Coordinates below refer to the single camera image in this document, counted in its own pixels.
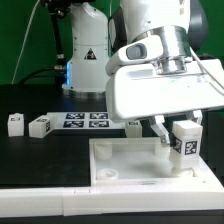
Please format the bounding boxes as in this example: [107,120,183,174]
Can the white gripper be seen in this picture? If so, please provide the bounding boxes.
[106,59,224,147]

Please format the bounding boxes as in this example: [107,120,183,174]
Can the white square tabletop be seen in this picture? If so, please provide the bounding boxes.
[89,137,206,186]

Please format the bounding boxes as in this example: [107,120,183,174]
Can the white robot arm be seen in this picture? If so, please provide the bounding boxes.
[63,0,224,145]

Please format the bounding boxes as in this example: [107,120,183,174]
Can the white fiducial tag plate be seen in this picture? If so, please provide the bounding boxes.
[47,112,125,130]

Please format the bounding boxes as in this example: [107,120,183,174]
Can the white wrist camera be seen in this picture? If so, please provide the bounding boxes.
[105,35,164,76]

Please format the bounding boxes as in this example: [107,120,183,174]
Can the black cable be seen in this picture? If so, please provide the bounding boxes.
[17,0,72,86]

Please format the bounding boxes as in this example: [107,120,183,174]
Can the white cable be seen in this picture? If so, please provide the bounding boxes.
[11,0,42,85]

